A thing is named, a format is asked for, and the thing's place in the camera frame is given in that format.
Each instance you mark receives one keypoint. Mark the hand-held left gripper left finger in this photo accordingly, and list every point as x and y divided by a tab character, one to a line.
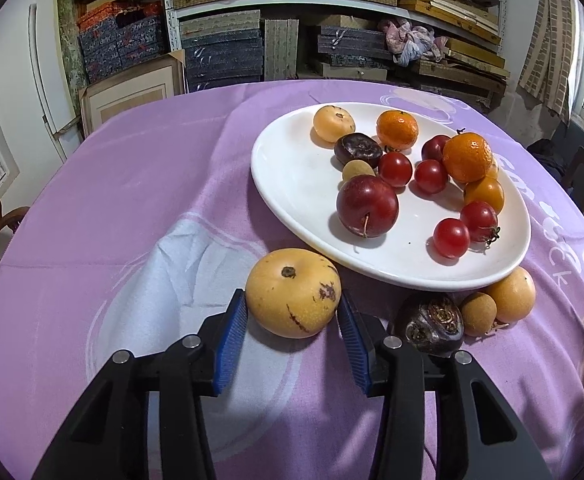
232	340

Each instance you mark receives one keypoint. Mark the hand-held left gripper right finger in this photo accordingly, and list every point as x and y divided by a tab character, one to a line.
354	345

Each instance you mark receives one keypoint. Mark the brown-spotted yellow pear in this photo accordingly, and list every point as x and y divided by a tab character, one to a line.
293	292

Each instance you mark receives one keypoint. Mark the cherry tomato with stem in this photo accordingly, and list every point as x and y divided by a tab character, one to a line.
477	220

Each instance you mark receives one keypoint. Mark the red cherry tomato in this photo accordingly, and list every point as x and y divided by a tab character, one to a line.
450	237
395	169
430	176

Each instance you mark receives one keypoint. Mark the white plate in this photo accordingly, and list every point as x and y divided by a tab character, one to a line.
297	185

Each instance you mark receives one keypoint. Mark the tan longan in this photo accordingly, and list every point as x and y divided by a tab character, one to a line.
478	314
356	170

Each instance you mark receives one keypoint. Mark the dimpled mandarin orange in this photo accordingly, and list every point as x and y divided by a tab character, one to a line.
396	129
466	156

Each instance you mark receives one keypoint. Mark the dark water chestnut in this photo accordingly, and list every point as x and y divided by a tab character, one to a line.
426	320
356	149

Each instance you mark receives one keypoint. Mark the dark red plum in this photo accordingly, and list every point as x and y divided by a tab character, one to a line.
434	147

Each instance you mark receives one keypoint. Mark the pale orange pear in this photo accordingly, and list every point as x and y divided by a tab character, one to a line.
334	122

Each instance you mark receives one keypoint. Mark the smooth golden pear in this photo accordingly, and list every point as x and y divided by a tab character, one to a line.
514	295

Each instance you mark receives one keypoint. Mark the dark cloth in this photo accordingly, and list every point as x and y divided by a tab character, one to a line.
546	155

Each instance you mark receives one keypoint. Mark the smooth orange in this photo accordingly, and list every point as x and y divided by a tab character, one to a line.
486	195

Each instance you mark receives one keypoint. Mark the purple printed tablecloth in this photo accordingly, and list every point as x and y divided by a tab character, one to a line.
147	170

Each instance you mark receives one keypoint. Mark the bamboo blind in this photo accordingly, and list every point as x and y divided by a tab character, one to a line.
546	50

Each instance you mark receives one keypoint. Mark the framed picture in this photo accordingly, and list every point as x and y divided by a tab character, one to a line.
127	95

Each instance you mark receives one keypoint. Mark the stack of yellow wooden frames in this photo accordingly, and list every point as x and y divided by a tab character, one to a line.
471	52

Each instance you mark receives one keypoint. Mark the stack of dark navy boxes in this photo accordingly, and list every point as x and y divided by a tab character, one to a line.
222	60

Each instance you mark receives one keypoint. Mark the grey wooden panels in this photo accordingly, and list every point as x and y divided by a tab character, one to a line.
282	50

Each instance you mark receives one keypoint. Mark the stack of dark grey boxes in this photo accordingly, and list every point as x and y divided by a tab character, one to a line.
351	42

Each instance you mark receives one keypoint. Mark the crumpled pink cloth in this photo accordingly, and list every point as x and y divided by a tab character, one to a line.
411	40

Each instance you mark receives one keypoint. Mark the stack of blue patterned boxes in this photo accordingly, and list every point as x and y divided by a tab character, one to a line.
117	50

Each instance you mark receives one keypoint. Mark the white board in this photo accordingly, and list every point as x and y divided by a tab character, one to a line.
47	85

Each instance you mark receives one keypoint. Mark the metal shelf rack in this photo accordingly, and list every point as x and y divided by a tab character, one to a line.
172	25

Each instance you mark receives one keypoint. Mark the green marbled panel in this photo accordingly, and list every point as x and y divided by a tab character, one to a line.
69	45

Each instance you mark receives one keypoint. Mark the orange patterned box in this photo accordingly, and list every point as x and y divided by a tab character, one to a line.
102	15

